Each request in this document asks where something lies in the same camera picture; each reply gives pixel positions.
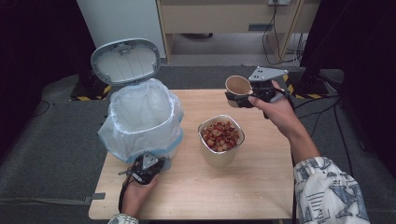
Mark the red dried fruit slices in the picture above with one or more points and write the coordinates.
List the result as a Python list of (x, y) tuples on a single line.
[(221, 136)]

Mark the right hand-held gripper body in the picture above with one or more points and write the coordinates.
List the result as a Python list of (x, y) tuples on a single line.
[(267, 74)]

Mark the cream square tub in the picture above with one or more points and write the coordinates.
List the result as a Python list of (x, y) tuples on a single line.
[(218, 157)]

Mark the grey tape strip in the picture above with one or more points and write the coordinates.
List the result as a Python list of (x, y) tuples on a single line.
[(95, 197)]

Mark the light wooden desk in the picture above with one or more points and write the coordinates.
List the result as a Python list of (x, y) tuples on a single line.
[(218, 17)]

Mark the person's right hand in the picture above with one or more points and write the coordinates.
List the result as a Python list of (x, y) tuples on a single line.
[(280, 113)]

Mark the patterned white left sleeve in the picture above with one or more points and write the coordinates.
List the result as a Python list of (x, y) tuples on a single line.
[(123, 219)]

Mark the white power strip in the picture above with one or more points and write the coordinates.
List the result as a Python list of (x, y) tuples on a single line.
[(279, 2)]

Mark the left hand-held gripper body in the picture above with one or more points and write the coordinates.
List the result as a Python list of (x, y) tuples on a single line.
[(148, 165)]

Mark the translucent white bin bag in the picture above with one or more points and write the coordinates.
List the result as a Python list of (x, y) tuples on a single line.
[(140, 121)]

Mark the patterned white sleeve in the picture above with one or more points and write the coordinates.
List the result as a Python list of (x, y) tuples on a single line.
[(330, 193), (123, 219)]

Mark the dark curtain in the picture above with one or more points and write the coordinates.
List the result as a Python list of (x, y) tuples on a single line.
[(34, 62), (364, 62)]

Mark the stand base with striped tape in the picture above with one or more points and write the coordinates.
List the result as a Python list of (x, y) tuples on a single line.
[(90, 90), (311, 85)]

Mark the grey pedal trash bin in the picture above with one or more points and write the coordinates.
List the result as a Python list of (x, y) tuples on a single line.
[(124, 62)]

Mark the patterned white right sleeve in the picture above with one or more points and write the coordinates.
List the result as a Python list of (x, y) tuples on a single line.
[(330, 193)]

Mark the person's left hand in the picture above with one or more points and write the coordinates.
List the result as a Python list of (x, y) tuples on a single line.
[(135, 197)]

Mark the brown paper cup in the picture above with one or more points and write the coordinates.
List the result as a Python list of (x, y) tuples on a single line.
[(238, 84)]

